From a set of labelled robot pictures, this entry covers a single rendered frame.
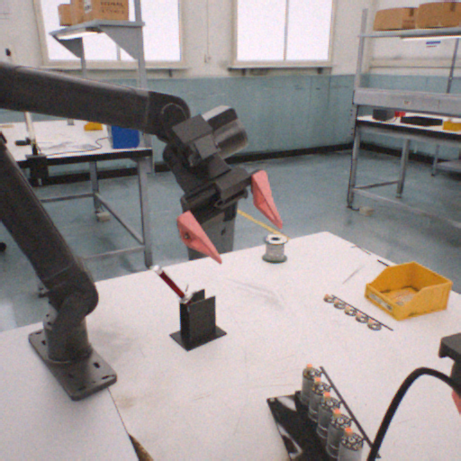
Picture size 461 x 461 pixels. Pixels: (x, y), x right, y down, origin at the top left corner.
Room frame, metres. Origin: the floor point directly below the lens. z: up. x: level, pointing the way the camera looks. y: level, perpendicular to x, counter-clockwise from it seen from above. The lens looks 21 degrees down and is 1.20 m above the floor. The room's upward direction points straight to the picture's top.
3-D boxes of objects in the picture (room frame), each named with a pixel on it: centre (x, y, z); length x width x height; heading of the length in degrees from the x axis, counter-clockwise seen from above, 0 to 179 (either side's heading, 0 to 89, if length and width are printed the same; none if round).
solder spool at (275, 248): (0.98, -0.11, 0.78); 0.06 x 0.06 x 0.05
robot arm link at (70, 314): (0.60, 0.24, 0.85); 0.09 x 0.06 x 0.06; 24
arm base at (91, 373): (0.60, 0.25, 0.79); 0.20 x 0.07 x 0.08; 40
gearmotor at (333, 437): (0.40, -0.13, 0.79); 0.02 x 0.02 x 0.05
